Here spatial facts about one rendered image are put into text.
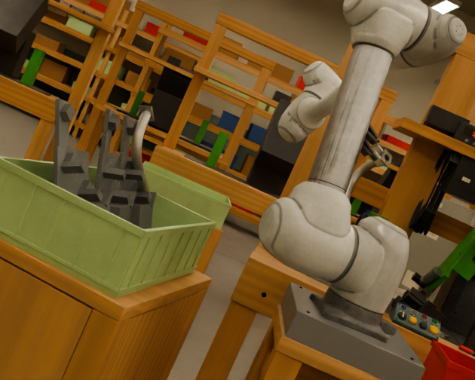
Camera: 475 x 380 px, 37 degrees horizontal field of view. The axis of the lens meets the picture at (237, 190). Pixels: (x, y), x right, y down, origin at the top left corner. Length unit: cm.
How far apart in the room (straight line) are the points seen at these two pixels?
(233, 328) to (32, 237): 82
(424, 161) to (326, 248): 121
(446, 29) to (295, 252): 69
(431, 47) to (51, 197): 102
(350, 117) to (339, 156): 10
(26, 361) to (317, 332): 67
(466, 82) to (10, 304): 189
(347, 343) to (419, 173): 124
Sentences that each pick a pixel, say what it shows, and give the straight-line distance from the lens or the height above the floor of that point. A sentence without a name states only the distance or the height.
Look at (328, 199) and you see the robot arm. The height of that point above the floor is 119.
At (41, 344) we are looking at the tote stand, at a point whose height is 62.
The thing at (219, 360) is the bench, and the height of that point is 56.
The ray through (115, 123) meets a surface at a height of 113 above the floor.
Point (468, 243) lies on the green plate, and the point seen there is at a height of 122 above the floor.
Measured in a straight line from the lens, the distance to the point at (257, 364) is 200.
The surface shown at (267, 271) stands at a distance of 224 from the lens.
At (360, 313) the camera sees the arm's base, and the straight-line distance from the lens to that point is 181.
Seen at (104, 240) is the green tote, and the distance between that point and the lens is 165.
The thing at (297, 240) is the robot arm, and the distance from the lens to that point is 168.
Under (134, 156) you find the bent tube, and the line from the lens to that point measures 207.
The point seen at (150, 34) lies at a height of 201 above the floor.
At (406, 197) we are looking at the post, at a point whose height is 127.
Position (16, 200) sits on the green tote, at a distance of 174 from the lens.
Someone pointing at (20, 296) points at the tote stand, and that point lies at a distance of 173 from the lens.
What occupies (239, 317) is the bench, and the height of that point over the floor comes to 71.
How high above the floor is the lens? 126
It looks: 5 degrees down
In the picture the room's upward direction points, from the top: 24 degrees clockwise
